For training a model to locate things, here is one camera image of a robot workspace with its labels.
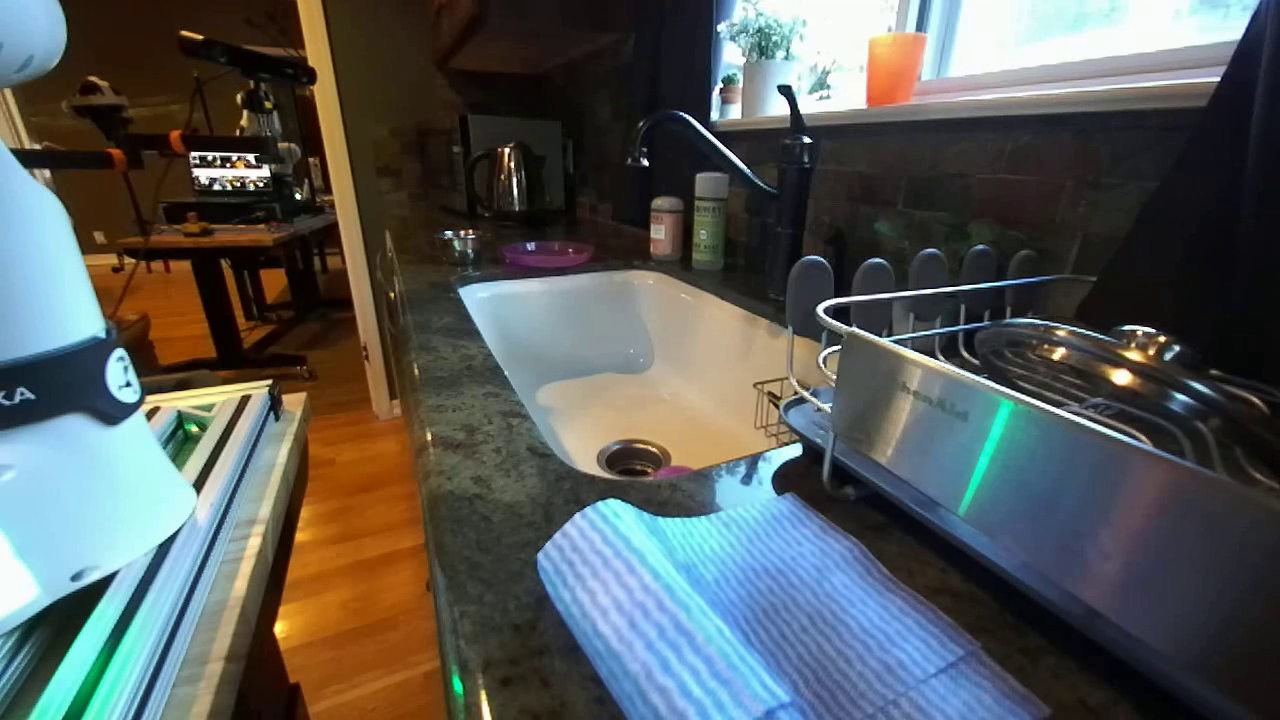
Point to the metal sink drain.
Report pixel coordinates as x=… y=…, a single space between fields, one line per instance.
x=634 y=459

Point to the blue white striped dish towel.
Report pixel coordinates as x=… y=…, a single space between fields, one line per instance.
x=773 y=612

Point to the white undermount kitchen sink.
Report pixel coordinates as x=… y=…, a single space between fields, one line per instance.
x=625 y=346

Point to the shiny metal pot lid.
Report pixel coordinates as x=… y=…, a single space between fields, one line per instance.
x=1133 y=380

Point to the small glass jar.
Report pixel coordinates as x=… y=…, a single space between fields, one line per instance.
x=460 y=242

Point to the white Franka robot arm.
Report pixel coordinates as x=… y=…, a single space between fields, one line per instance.
x=66 y=464

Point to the open laptop with lit screen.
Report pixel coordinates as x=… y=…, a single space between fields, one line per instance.
x=225 y=173

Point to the small pale soap bottle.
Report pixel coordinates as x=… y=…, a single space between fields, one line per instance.
x=667 y=229

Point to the small dark potted plant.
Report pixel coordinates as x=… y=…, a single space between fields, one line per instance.
x=730 y=96

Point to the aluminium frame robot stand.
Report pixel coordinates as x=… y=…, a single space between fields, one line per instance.
x=223 y=533

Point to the black camera on tripod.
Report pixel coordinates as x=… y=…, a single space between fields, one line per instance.
x=252 y=60

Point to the dark wooden table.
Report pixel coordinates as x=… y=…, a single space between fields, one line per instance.
x=223 y=247

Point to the dark curved kitchen faucet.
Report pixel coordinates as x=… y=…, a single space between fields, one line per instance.
x=795 y=202

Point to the orange translucent cup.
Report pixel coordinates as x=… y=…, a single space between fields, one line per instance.
x=892 y=70

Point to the plant in white pot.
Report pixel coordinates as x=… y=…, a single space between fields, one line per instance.
x=763 y=75

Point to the green white soap bottle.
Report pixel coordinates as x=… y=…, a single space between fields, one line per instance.
x=711 y=225

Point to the stainless steel dish rack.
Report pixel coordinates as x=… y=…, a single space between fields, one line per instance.
x=1065 y=493

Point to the white door frame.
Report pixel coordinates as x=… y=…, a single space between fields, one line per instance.
x=344 y=202

